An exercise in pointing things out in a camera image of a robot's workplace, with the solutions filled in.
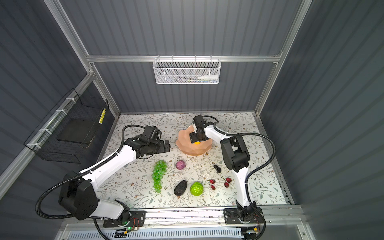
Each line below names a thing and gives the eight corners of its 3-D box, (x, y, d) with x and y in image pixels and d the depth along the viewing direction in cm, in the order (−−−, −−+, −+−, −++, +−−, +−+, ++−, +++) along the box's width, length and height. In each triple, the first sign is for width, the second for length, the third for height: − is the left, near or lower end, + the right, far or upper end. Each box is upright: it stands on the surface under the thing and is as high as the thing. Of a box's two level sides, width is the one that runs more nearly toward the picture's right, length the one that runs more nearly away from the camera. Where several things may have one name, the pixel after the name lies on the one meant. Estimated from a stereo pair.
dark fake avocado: (173, 193, 83) (172, 190, 79) (181, 180, 88) (181, 177, 84) (180, 198, 81) (179, 195, 78) (188, 185, 86) (188, 182, 82)
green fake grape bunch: (151, 192, 84) (148, 189, 80) (156, 164, 95) (154, 160, 91) (163, 192, 84) (161, 189, 79) (167, 164, 95) (166, 160, 91)
